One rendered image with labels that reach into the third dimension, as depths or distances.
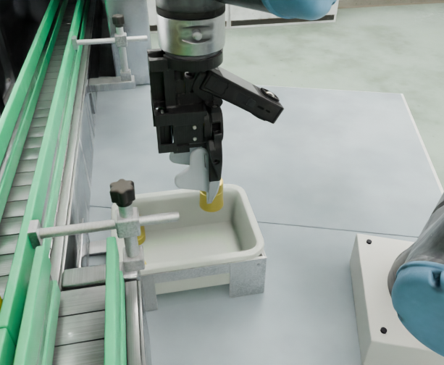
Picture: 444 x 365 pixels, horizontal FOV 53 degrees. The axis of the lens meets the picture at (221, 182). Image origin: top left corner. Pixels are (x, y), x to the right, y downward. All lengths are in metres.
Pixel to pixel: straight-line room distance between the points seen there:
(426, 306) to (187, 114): 0.32
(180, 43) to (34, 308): 0.30
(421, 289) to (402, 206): 0.51
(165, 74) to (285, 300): 0.39
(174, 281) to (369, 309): 0.27
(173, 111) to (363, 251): 0.37
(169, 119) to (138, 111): 0.69
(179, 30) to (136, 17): 0.81
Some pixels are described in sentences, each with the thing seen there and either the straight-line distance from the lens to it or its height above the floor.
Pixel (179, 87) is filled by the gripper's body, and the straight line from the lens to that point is 0.53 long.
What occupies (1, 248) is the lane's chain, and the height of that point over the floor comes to 0.88.
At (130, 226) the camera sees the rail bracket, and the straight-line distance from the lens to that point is 0.52.
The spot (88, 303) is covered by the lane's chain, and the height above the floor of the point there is 0.88.
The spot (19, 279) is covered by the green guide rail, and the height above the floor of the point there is 0.96.
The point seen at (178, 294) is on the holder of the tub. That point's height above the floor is 0.77.
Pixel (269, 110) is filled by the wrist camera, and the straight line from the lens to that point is 0.56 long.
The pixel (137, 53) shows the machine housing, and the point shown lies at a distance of 1.32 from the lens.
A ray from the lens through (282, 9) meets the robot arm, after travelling 0.42.
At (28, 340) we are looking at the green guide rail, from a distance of 0.44.
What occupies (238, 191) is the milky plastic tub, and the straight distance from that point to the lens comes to 0.75.
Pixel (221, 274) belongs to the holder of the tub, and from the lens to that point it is 0.67.
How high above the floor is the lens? 1.30
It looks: 37 degrees down
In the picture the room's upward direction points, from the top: straight up
